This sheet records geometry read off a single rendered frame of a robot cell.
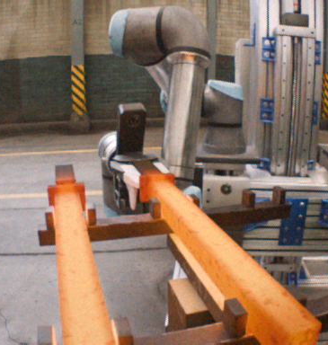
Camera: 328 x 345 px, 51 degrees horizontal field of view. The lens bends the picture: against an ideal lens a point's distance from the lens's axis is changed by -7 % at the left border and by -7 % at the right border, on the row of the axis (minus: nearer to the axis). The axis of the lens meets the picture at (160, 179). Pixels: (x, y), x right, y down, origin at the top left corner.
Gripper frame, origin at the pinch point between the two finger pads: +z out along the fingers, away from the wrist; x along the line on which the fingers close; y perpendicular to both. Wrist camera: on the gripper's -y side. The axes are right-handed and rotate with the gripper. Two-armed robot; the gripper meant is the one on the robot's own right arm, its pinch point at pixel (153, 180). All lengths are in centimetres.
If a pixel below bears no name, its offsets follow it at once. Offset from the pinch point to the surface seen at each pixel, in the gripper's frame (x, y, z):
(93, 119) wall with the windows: -57, 72, -667
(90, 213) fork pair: 9.7, 0.0, 10.1
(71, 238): 12.1, -0.7, 17.6
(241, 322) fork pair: 2.6, 0.2, 31.3
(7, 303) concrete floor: 47, 93, -110
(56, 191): 13.3, -0.8, 4.1
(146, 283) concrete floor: -26, 93, -114
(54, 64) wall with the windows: 16, -38, -676
